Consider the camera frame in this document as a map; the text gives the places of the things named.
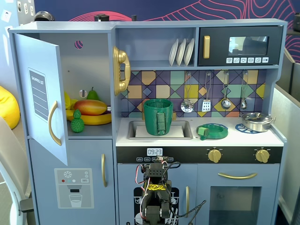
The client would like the blue dishwasher door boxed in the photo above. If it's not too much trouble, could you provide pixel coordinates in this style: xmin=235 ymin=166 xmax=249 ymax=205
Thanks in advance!
xmin=117 ymin=163 xmax=197 ymax=225

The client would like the round black silver object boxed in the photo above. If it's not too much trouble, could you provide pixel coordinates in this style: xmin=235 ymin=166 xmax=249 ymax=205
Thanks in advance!
xmin=34 ymin=11 xmax=55 ymax=22

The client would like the red servo wire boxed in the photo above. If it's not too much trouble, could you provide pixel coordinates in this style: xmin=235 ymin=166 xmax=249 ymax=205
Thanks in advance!
xmin=135 ymin=165 xmax=147 ymax=188

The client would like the grey toy sink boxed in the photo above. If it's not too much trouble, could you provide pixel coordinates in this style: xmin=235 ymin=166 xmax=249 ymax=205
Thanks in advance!
xmin=127 ymin=120 xmax=194 ymax=141

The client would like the shopping list sticker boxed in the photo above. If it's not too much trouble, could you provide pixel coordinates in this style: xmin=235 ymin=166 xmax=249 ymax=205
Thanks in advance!
xmin=28 ymin=67 xmax=49 ymax=122

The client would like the metal ladle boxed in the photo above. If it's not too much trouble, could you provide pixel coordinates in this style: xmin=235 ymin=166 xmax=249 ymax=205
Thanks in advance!
xmin=221 ymin=71 xmax=232 ymax=110

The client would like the large yellow toy banana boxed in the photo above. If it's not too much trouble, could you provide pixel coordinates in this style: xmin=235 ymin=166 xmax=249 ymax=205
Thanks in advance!
xmin=66 ymin=109 xmax=113 ymax=126

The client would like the black microwave door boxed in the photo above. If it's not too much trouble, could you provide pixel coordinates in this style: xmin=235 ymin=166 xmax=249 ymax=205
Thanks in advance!
xmin=198 ymin=25 xmax=284 ymax=67

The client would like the ice dispenser sticker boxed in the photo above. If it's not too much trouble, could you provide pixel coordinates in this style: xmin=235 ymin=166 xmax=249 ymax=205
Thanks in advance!
xmin=54 ymin=168 xmax=95 ymax=209

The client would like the metal slotted spatula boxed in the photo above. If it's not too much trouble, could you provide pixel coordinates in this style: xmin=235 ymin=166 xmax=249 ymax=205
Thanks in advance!
xmin=202 ymin=71 xmax=212 ymax=113

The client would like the green printed flat lid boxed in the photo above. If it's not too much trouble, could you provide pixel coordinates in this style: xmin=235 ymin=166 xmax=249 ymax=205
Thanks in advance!
xmin=196 ymin=123 xmax=229 ymax=141

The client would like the green printed cup recipient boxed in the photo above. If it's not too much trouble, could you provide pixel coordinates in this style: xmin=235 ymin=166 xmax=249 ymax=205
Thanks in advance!
xmin=143 ymin=98 xmax=174 ymax=136

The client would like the gold microwave handle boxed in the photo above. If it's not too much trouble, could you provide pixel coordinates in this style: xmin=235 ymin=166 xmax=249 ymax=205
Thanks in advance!
xmin=203 ymin=35 xmax=210 ymax=59

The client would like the grey white office chair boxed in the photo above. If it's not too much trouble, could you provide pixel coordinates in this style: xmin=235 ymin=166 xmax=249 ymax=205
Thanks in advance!
xmin=0 ymin=116 xmax=33 ymax=225

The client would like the metal skimmer spoon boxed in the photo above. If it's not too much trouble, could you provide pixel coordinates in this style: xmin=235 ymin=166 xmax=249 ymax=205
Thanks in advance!
xmin=180 ymin=71 xmax=195 ymax=113

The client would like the gold toy phone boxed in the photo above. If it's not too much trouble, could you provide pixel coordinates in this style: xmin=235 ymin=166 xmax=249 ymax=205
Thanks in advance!
xmin=112 ymin=45 xmax=131 ymax=96

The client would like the yellow printed tape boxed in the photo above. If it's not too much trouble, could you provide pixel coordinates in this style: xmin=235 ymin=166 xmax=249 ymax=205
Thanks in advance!
xmin=145 ymin=183 xmax=168 ymax=192

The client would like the black control panel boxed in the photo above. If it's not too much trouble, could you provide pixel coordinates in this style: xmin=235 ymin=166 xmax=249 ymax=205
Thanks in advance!
xmin=116 ymin=146 xmax=284 ymax=164

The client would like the blue printed trivet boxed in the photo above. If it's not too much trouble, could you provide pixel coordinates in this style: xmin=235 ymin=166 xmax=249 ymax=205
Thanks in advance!
xmin=235 ymin=123 xmax=263 ymax=135

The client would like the gold curved door handle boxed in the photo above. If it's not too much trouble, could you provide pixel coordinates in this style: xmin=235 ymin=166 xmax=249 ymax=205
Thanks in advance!
xmin=48 ymin=100 xmax=62 ymax=146

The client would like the gold oven handle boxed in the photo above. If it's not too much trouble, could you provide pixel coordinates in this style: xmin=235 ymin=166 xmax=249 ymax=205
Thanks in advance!
xmin=217 ymin=172 xmax=258 ymax=180

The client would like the blue freezer door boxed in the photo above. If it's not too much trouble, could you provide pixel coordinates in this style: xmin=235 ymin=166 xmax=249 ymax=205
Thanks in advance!
xmin=28 ymin=138 xmax=115 ymax=225

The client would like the gold dishwasher handle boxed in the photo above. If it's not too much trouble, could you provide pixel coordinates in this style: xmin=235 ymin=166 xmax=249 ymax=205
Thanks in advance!
xmin=185 ymin=186 xmax=190 ymax=218

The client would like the blue oven door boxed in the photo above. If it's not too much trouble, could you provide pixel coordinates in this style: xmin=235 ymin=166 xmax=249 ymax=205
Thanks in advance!
xmin=197 ymin=164 xmax=281 ymax=225

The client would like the gold straight freezer handle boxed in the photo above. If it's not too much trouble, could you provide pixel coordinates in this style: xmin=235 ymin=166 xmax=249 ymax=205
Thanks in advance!
xmin=101 ymin=153 xmax=108 ymax=188

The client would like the blue cabinet door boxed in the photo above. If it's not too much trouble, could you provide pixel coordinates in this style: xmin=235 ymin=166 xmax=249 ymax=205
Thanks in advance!
xmin=13 ymin=32 xmax=68 ymax=166

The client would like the white toy plate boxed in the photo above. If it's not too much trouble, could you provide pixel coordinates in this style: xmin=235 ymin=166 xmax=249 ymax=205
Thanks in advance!
xmin=169 ymin=38 xmax=179 ymax=67
xmin=176 ymin=38 xmax=187 ymax=67
xmin=183 ymin=38 xmax=195 ymax=66

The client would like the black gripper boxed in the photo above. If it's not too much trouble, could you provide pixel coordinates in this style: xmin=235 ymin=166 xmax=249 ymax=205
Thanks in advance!
xmin=142 ymin=164 xmax=151 ymax=182

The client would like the green toy pear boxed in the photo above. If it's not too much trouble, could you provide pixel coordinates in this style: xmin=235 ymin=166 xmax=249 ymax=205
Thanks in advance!
xmin=86 ymin=87 xmax=99 ymax=101

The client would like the black camera cable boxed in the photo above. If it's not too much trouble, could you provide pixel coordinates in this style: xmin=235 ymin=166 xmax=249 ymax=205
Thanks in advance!
xmin=167 ymin=161 xmax=207 ymax=225

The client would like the gold stove knob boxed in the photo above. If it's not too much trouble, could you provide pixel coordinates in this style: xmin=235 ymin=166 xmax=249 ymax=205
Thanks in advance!
xmin=208 ymin=149 xmax=222 ymax=163
xmin=255 ymin=149 xmax=270 ymax=164

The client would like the steel pot with lid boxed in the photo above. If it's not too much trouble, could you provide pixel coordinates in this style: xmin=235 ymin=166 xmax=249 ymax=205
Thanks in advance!
xmin=238 ymin=112 xmax=275 ymax=132

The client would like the red yellow toy mango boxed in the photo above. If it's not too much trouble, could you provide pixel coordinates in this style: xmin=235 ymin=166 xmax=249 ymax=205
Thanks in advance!
xmin=74 ymin=99 xmax=108 ymax=116

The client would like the green toy pineapple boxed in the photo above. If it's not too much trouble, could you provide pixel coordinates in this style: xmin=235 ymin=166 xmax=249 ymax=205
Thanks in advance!
xmin=70 ymin=109 xmax=85 ymax=134

